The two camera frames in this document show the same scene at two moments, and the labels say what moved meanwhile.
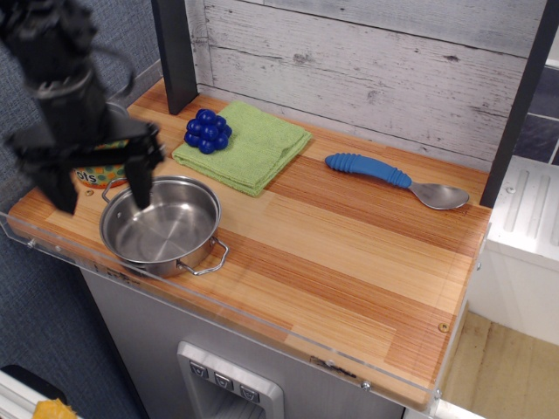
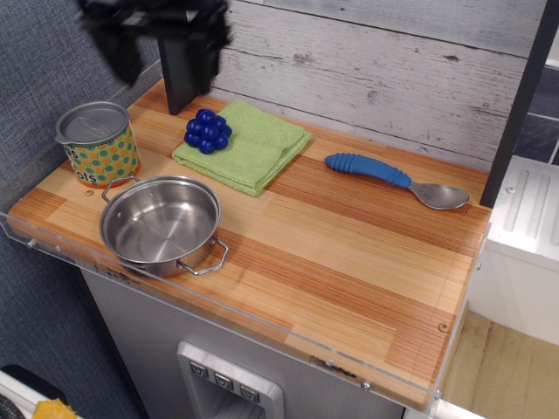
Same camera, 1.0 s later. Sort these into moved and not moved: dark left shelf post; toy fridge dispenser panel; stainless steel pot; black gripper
Moved: black gripper
Not moved: dark left shelf post; stainless steel pot; toy fridge dispenser panel
